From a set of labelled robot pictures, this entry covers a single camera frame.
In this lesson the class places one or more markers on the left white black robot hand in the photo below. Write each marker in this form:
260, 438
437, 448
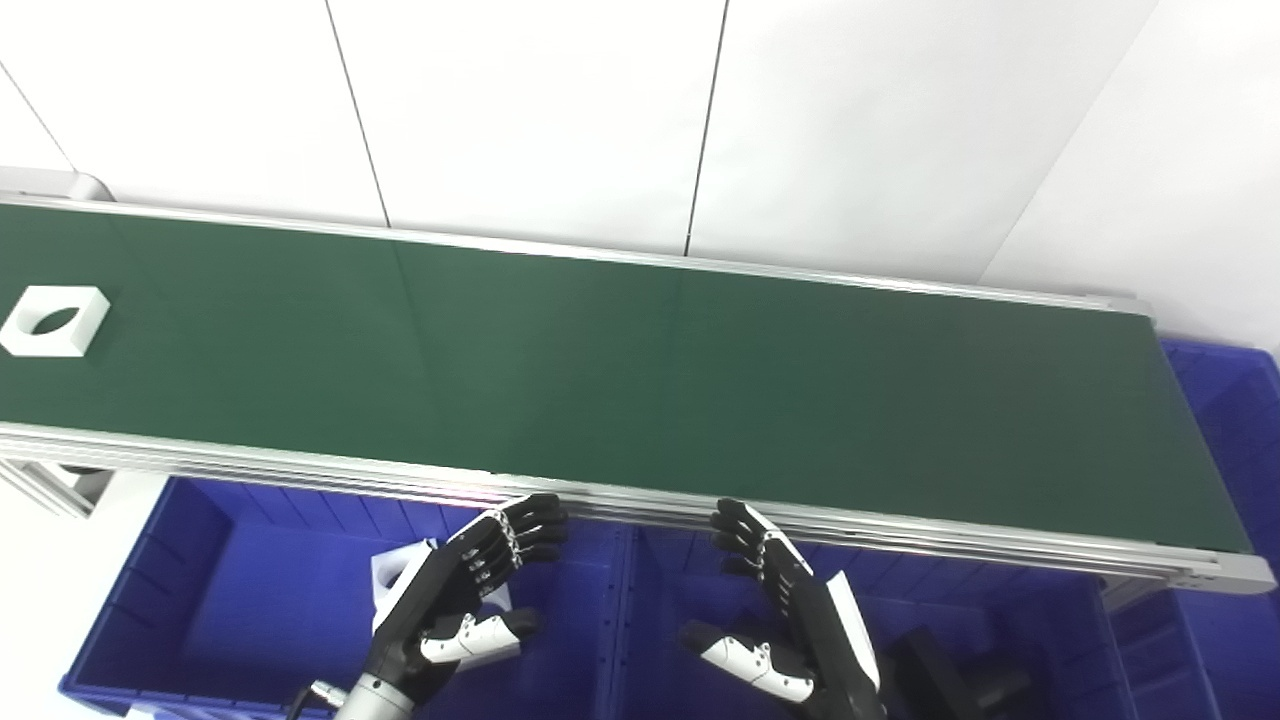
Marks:
430, 610

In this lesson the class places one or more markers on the blue plastic bin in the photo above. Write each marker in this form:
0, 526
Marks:
1230, 450
660, 580
250, 600

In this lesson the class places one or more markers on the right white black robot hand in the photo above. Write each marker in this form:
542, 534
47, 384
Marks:
810, 630

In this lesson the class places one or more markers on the black part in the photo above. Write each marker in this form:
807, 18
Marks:
940, 680

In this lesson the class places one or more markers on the grey conveyor end cover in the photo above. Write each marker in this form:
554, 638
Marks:
70, 183

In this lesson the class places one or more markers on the aluminium conveyor support leg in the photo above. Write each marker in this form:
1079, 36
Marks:
60, 488

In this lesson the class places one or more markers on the green conveyor belt aluminium frame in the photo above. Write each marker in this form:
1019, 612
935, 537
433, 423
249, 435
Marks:
600, 370

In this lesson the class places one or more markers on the white square part round hole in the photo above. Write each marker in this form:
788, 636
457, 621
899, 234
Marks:
390, 575
85, 335

